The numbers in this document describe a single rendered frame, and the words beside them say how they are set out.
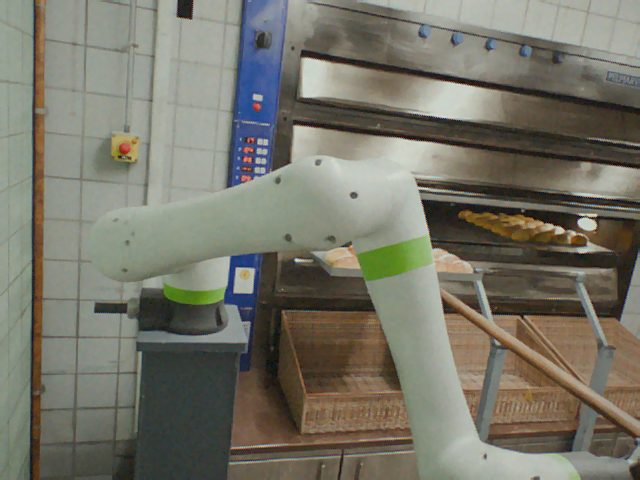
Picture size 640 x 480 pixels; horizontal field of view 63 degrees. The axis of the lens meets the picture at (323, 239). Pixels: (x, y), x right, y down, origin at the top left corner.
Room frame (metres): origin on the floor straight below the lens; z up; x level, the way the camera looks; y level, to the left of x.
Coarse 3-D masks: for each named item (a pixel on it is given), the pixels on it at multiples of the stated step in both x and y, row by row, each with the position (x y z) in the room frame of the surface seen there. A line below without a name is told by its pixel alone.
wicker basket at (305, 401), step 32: (288, 320) 2.06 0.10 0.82; (320, 320) 2.11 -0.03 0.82; (352, 320) 2.15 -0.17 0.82; (288, 352) 1.90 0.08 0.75; (320, 352) 2.07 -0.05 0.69; (352, 352) 2.11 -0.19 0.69; (384, 352) 2.16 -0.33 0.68; (288, 384) 1.84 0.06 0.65; (320, 384) 1.98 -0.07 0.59; (352, 384) 2.01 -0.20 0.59; (384, 384) 2.05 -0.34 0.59; (320, 416) 1.64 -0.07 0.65; (352, 416) 1.68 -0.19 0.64; (384, 416) 1.80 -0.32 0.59
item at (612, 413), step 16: (448, 304) 1.40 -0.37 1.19; (464, 304) 1.36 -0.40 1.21; (480, 320) 1.26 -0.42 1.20; (496, 336) 1.18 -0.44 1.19; (512, 336) 1.16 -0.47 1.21; (528, 352) 1.08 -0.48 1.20; (544, 368) 1.03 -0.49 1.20; (560, 384) 0.98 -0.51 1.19; (576, 384) 0.95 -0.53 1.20; (592, 400) 0.90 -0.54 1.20; (608, 416) 0.86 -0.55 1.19; (624, 416) 0.84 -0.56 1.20; (624, 432) 0.83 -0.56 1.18
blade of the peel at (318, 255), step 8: (344, 248) 1.95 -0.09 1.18; (320, 256) 1.78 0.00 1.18; (320, 264) 1.68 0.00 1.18; (328, 272) 1.60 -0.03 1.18; (336, 272) 1.58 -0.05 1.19; (344, 272) 1.59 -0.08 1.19; (352, 272) 1.60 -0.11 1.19; (360, 272) 1.60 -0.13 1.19; (440, 272) 1.69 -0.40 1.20; (448, 272) 1.70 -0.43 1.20; (456, 280) 1.71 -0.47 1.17; (464, 280) 1.72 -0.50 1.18; (472, 280) 1.74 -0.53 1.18; (480, 280) 1.75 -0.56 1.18
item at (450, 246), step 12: (432, 240) 2.34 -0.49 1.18; (444, 240) 2.37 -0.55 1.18; (468, 252) 2.35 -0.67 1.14; (480, 252) 2.37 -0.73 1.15; (492, 252) 2.39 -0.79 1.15; (504, 252) 2.41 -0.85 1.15; (516, 252) 2.43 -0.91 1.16; (528, 252) 2.45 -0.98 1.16; (540, 252) 2.47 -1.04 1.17; (552, 252) 2.49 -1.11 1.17; (564, 252) 2.51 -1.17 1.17; (576, 252) 2.53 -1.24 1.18; (588, 252) 2.56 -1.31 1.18; (600, 252) 2.60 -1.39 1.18; (612, 252) 2.64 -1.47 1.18
